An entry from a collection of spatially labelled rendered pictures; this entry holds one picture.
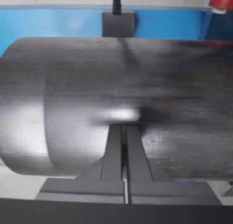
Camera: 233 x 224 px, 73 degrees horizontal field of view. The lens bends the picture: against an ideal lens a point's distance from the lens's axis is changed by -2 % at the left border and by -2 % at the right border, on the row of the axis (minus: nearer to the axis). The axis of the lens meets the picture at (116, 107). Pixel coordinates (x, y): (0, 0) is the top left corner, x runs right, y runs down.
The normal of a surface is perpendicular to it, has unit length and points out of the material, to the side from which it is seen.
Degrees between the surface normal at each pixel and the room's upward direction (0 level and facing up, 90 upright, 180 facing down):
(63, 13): 90
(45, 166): 90
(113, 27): 90
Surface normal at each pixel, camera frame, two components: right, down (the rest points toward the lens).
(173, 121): -0.02, 0.08
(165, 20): -0.03, 0.60
